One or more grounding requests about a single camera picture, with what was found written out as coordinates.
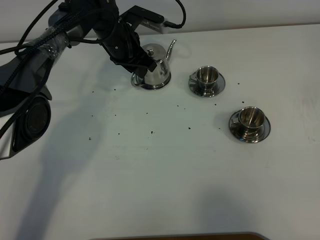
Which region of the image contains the near stainless steel teacup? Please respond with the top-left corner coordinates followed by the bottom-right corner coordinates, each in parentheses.
top-left (231, 106), bottom-right (266, 132)

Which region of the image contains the stainless steel teacup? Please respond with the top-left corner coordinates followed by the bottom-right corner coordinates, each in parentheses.
top-left (189, 65), bottom-right (219, 90)
top-left (231, 106), bottom-right (266, 132)

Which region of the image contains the far stainless steel teacup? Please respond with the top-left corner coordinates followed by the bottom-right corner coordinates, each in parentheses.
top-left (189, 65), bottom-right (219, 90)

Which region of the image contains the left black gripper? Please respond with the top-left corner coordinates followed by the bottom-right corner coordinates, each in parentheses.
top-left (98, 14), bottom-right (157, 79)

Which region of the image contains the stainless steel teapot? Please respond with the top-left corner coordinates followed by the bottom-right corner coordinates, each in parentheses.
top-left (130, 39), bottom-right (177, 90)

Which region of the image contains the stainless steel saucer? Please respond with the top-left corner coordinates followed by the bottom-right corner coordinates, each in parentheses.
top-left (228, 110), bottom-right (271, 144)
top-left (188, 72), bottom-right (226, 98)

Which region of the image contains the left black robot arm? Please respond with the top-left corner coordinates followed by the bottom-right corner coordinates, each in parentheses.
top-left (0, 0), bottom-right (157, 159)

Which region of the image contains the left black braided cable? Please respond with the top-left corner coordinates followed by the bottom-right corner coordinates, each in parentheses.
top-left (0, 0), bottom-right (187, 141)

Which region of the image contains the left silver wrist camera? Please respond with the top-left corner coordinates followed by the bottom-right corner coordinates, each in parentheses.
top-left (140, 19), bottom-right (167, 34)

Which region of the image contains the far stainless steel saucer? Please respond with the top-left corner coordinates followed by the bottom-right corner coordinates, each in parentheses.
top-left (188, 72), bottom-right (226, 98)

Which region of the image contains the near stainless steel saucer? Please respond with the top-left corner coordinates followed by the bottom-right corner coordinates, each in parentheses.
top-left (228, 110), bottom-right (271, 144)

